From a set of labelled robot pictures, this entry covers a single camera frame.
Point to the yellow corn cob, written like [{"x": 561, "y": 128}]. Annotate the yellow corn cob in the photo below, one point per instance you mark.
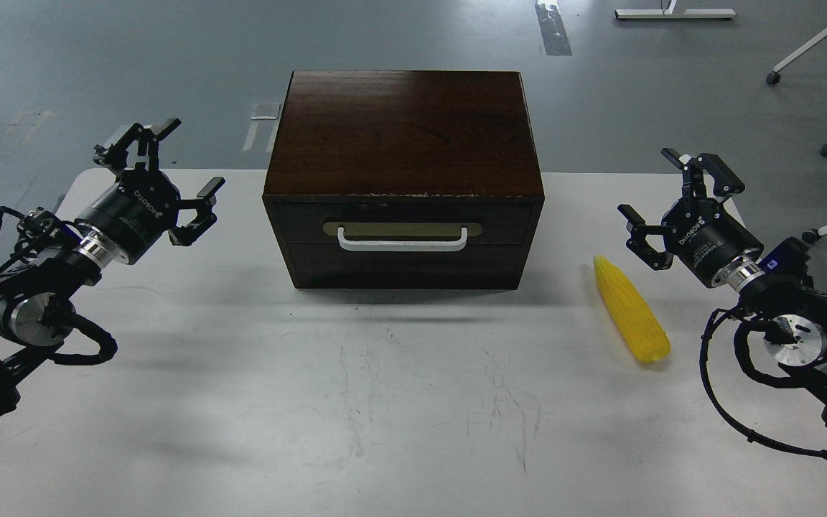
[{"x": 634, "y": 319}]

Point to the wooden drawer with white handle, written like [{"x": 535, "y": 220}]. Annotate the wooden drawer with white handle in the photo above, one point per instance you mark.
[{"x": 318, "y": 223}]

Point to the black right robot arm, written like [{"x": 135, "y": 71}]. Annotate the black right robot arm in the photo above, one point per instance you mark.
[{"x": 781, "y": 338}]

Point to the white table foot bar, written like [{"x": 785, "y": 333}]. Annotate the white table foot bar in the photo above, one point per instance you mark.
[{"x": 670, "y": 10}]

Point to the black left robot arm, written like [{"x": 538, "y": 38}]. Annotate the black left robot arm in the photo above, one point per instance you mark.
[{"x": 44, "y": 260}]

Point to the dark wooden drawer cabinet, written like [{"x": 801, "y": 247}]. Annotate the dark wooden drawer cabinet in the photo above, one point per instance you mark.
[{"x": 405, "y": 136}]

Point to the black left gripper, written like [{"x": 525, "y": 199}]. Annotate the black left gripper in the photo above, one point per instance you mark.
[{"x": 142, "y": 205}]

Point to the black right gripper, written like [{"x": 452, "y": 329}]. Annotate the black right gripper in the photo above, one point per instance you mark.
[{"x": 697, "y": 229}]

